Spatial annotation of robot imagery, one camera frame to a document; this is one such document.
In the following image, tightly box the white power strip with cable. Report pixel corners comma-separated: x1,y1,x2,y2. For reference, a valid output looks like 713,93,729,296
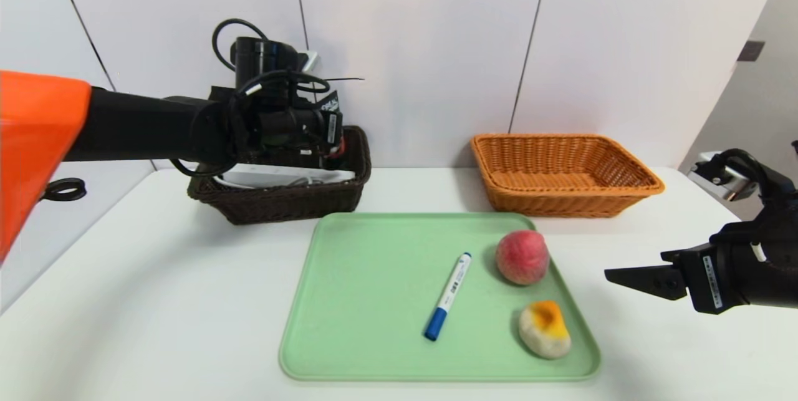
215,163,356,190

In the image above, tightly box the cream bun with orange top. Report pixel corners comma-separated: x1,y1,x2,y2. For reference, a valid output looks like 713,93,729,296
518,300,572,360

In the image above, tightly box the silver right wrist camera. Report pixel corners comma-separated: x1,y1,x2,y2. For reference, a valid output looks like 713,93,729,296
688,150,758,202

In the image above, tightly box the black braided left arm hose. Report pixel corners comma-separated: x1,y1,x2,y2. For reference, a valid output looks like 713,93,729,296
41,177,87,203

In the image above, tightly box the black face wash tube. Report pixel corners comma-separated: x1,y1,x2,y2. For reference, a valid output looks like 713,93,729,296
315,90,347,158

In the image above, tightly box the red peach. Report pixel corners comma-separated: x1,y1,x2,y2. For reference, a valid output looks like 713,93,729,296
495,230,550,286

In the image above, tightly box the black left camera cable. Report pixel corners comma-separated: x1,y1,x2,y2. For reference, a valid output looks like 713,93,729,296
211,18,332,97

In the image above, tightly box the light green plastic tray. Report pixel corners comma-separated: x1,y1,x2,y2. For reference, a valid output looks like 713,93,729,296
279,212,602,382

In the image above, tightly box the black right camera cable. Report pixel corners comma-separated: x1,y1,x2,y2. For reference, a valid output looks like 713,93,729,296
717,148,783,199

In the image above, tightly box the white marker with blue cap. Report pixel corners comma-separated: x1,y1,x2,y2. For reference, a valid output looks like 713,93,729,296
423,252,473,341

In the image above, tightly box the dark brown wicker basket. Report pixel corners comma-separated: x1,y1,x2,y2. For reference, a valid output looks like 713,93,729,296
187,125,373,226

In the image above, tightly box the black camera cable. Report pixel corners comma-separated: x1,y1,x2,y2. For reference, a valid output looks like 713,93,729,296
717,148,783,199
211,18,332,97

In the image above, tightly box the dark wall plate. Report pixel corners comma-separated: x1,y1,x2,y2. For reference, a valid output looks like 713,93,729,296
736,41,765,64

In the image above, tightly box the orange wicker basket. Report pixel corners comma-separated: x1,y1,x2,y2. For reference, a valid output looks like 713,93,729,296
471,133,665,219

